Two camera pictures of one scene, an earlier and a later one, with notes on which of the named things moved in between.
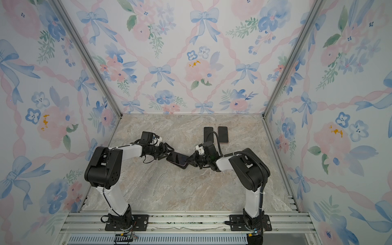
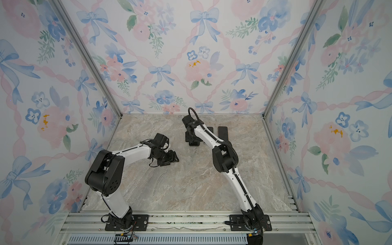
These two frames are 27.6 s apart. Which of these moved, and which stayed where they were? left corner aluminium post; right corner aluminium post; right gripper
Moved: right gripper
Stayed: right corner aluminium post; left corner aluminium post
